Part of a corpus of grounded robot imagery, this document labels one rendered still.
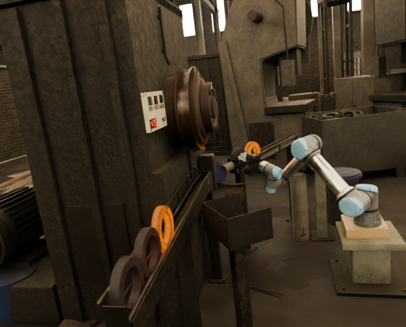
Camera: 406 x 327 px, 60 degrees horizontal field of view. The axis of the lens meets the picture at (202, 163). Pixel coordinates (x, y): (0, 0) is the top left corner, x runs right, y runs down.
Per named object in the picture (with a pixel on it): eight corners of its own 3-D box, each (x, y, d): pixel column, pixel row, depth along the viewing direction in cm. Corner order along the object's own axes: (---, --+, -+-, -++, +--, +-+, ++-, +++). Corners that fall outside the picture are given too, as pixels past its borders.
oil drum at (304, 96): (290, 143, 656) (288, 95, 637) (290, 138, 713) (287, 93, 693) (323, 141, 643) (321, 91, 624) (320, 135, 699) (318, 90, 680)
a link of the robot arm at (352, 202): (377, 202, 189) (310, 130, 209) (364, 211, 180) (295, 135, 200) (362, 213, 198) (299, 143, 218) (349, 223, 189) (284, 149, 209)
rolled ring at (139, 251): (156, 217, 128) (147, 217, 129) (138, 246, 111) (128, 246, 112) (164, 259, 134) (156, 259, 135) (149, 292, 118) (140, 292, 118)
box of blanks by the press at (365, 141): (323, 187, 386) (321, 117, 369) (299, 170, 467) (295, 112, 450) (414, 175, 389) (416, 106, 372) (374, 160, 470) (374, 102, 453)
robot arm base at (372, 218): (380, 217, 207) (380, 201, 205) (383, 228, 194) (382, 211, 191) (353, 217, 213) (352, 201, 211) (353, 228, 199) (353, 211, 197)
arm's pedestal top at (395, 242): (390, 226, 216) (390, 220, 216) (406, 250, 186) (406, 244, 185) (335, 227, 225) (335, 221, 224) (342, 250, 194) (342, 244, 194)
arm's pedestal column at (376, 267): (395, 261, 225) (395, 224, 219) (416, 298, 187) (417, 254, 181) (329, 260, 235) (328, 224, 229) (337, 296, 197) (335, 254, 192)
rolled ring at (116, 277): (138, 243, 111) (128, 244, 112) (113, 281, 94) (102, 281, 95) (148, 291, 117) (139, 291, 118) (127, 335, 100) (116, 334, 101)
